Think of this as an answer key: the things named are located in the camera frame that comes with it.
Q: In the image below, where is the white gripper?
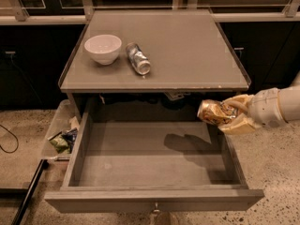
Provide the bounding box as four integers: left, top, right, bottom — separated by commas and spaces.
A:
217, 88, 286, 135

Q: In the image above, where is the crushed orange can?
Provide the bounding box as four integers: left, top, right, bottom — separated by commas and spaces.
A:
197, 99, 239, 126

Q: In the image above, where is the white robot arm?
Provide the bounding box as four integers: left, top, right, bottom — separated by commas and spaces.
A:
218, 82, 300, 135

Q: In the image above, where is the grey cabinet with glass top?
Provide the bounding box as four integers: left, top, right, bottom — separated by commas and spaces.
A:
59, 9, 250, 106

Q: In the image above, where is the open grey top drawer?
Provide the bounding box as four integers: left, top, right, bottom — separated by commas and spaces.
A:
45, 103, 264, 213

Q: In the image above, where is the crushed silver blue can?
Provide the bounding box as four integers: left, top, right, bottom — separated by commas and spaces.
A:
126, 43, 151, 76

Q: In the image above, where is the metal drawer knob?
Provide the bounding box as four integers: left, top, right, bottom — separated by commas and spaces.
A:
152, 202, 160, 214

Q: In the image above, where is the white bowl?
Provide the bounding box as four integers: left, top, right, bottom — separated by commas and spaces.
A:
84, 35, 122, 65

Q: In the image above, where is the clear plastic bin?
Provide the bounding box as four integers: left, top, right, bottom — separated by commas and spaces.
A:
41, 99, 80, 160

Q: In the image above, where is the green snack bag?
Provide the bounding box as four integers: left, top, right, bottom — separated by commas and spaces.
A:
48, 128, 78, 154

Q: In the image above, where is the black floor rail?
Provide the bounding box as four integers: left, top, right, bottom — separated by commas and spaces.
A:
0, 159, 49, 225

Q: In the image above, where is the black cable on floor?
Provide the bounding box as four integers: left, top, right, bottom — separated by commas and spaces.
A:
0, 124, 20, 155

